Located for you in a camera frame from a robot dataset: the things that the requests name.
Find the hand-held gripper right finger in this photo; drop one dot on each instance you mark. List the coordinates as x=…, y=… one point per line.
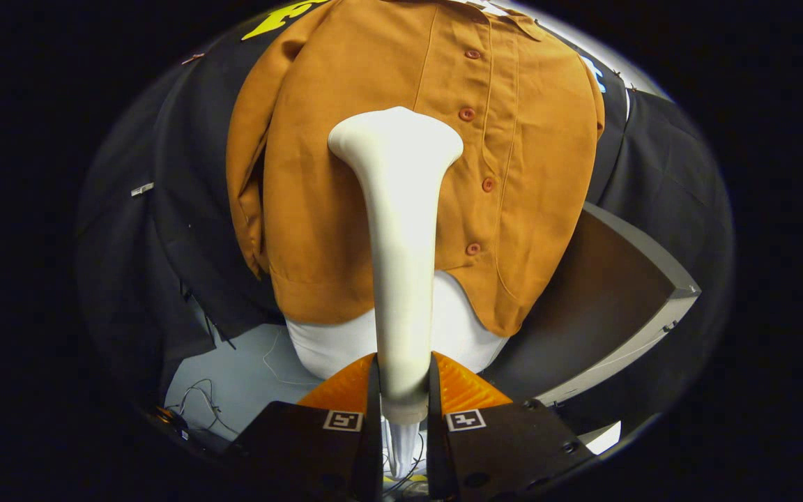
x=434, y=446

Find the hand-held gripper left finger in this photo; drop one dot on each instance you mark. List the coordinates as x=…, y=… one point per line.
x=373, y=446

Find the white garment steamer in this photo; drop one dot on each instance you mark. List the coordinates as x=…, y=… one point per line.
x=401, y=279

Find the orange button-up shirt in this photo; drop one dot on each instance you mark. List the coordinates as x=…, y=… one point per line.
x=332, y=209

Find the white mannequin torso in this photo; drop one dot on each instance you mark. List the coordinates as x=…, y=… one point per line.
x=332, y=348

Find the grey cabinet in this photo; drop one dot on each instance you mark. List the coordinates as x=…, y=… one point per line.
x=583, y=314

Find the black backdrop cloth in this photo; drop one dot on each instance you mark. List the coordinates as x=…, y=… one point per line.
x=164, y=209

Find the silver clip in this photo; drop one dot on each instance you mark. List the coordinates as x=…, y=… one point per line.
x=142, y=189

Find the pink clip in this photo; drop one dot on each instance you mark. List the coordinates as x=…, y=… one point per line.
x=192, y=58

